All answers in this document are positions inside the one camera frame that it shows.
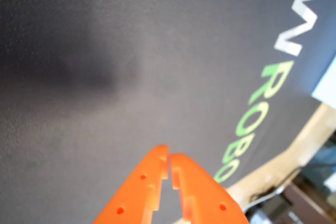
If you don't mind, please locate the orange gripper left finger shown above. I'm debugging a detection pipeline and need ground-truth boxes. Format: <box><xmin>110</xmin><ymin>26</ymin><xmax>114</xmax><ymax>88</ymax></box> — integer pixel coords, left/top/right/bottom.
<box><xmin>91</xmin><ymin>144</ymin><xmax>170</xmax><ymax>224</ymax></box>

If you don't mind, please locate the dark mat with WOWROBO print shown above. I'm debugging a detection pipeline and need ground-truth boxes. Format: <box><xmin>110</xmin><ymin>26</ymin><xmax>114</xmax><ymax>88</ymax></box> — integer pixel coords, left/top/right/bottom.
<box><xmin>0</xmin><ymin>0</ymin><xmax>336</xmax><ymax>224</ymax></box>

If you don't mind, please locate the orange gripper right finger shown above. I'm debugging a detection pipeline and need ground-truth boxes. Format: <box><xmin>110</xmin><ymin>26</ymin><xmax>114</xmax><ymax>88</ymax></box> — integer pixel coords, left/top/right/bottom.
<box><xmin>170</xmin><ymin>152</ymin><xmax>249</xmax><ymax>224</ymax></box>

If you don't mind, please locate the grey cable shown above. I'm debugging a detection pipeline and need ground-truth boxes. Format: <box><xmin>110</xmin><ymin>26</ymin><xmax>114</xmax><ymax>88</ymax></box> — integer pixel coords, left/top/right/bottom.
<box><xmin>244</xmin><ymin>182</ymin><xmax>292</xmax><ymax>212</ymax></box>

